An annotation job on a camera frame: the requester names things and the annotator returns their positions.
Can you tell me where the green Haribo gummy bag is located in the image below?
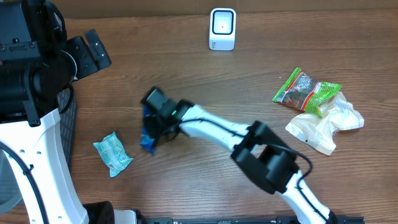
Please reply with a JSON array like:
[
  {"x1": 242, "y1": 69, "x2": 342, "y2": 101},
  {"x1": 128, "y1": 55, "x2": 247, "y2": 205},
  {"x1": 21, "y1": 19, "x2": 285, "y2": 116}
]
[{"x1": 272, "y1": 67, "x2": 342, "y2": 118}]

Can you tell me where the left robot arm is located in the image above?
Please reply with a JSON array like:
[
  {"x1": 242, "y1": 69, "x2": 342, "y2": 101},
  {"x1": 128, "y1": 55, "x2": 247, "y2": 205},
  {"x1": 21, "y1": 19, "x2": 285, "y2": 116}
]
[{"x1": 1, "y1": 1, "x2": 137, "y2": 223}]

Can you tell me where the white barcode scanner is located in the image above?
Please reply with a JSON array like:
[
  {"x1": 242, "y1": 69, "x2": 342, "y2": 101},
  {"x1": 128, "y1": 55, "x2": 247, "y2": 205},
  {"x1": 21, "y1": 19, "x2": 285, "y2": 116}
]
[{"x1": 209, "y1": 7, "x2": 236, "y2": 51}]

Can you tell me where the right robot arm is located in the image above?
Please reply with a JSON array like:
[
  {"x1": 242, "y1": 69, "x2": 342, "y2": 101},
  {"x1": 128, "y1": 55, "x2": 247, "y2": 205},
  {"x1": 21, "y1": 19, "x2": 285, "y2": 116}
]
[{"x1": 141, "y1": 86, "x2": 338, "y2": 223}]

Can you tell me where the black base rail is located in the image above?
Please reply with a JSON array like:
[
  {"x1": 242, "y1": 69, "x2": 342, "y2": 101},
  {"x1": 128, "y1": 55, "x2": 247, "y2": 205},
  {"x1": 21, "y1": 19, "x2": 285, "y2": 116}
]
[{"x1": 137, "y1": 215, "x2": 365, "y2": 224}]

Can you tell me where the beige pastry snack bag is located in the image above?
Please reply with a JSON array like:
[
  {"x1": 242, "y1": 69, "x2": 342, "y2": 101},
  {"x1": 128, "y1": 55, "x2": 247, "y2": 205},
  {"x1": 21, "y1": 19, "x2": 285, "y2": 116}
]
[{"x1": 285, "y1": 91, "x2": 364, "y2": 156}]

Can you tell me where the grey plastic mesh basket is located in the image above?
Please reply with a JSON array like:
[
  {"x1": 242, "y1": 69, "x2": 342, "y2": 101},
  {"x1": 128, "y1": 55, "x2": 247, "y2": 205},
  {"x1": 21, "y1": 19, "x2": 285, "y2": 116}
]
[{"x1": 1, "y1": 99, "x2": 77, "y2": 214}]

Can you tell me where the teal snack packet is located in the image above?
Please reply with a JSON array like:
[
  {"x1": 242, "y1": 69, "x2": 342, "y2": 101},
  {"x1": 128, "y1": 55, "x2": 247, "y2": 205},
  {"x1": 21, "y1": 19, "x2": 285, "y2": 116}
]
[{"x1": 93, "y1": 132, "x2": 133, "y2": 178}]

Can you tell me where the blue Oreo packet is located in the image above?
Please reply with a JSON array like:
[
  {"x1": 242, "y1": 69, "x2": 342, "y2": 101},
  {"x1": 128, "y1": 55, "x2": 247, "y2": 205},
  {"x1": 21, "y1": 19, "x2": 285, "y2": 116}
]
[{"x1": 140, "y1": 106, "x2": 155, "y2": 155}]

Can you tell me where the cardboard back board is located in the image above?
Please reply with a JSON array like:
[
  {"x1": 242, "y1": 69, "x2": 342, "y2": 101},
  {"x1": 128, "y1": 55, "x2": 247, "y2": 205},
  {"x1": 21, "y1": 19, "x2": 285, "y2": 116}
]
[{"x1": 52, "y1": 0, "x2": 397, "y2": 19}]

